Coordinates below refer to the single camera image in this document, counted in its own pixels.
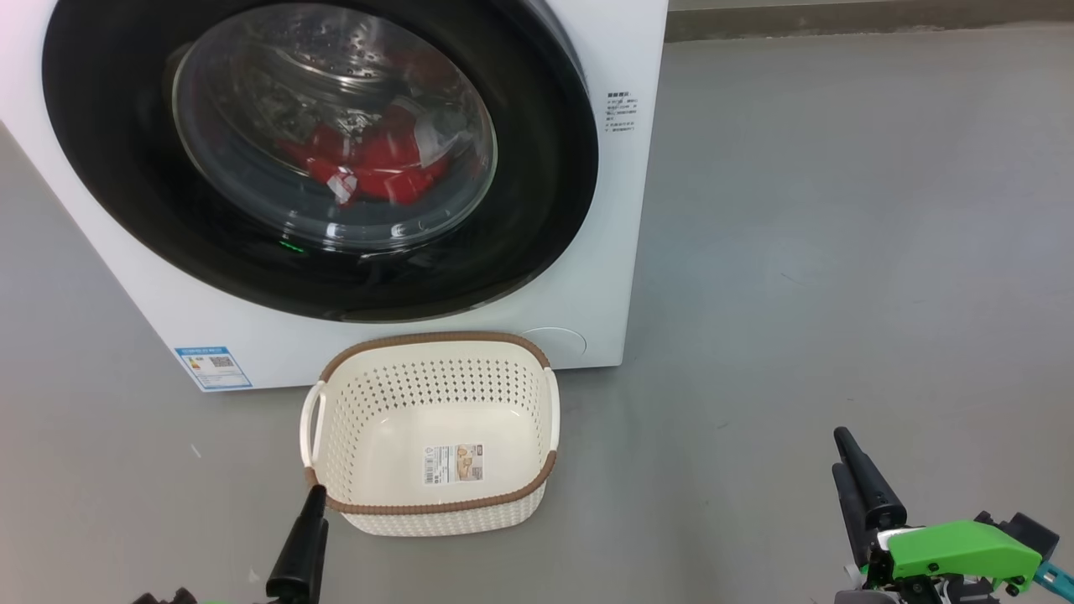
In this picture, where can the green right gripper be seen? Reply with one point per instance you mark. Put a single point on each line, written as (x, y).
(956, 549)

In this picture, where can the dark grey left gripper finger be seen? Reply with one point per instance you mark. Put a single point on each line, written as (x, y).
(304, 554)

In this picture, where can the red and white garment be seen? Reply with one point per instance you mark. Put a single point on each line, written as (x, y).
(386, 172)

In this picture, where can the round black glass washer door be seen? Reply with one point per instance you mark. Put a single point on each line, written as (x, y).
(109, 151)

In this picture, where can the printed product label sticker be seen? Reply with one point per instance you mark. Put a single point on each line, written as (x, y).
(453, 464)

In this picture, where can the cream plastic laundry basket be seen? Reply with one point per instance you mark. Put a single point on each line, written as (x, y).
(503, 503)

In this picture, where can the white front-load washing machine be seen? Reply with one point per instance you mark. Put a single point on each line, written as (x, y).
(587, 252)

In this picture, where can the blue energy label sticker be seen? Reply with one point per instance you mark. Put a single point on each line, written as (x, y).
(212, 367)

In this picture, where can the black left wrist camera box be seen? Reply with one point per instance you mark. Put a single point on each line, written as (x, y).
(168, 597)

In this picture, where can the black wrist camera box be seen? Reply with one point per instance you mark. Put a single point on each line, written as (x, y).
(1028, 533)
(168, 597)

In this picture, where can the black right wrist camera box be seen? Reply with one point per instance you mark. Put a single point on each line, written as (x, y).
(1028, 533)

